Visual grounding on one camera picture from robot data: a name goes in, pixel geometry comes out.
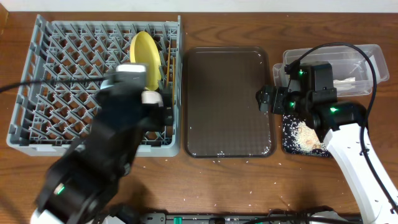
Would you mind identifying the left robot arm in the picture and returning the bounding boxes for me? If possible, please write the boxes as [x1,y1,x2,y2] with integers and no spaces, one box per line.
[30,85,173,223]

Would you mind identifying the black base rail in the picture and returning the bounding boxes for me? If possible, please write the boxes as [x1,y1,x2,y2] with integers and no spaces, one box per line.
[108,203,364,224]

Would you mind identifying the white napkin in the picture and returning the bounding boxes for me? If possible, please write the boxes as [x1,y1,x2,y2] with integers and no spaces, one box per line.
[333,77,356,91]

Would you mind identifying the white bowl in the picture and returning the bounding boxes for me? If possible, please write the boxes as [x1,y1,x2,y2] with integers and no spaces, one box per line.
[141,90,164,107]

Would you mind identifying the dark brown serving tray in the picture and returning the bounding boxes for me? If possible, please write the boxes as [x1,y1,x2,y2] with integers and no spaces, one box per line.
[182,46,277,159]

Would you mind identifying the grey plastic dishwasher rack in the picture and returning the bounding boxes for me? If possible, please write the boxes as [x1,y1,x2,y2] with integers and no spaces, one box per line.
[6,16,183,157]

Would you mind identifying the wooden chopstick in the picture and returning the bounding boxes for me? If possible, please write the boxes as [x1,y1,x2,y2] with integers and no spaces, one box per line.
[172,57,177,105]
[165,47,171,87]

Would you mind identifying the spilled rice food waste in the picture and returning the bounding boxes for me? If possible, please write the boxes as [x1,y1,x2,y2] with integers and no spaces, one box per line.
[282,115,331,157]

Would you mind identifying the clear plastic waste bin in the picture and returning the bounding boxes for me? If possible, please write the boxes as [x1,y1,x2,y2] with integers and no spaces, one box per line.
[272,44,389,97]

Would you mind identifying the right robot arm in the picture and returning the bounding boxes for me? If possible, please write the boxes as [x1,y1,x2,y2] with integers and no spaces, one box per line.
[256,85,397,223]

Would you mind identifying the black waste tray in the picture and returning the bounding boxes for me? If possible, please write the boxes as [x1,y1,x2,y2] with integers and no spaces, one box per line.
[282,101,368,161]

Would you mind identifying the yellow round plate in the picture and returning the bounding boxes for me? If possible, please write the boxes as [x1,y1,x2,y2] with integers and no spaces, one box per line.
[129,31,162,91]

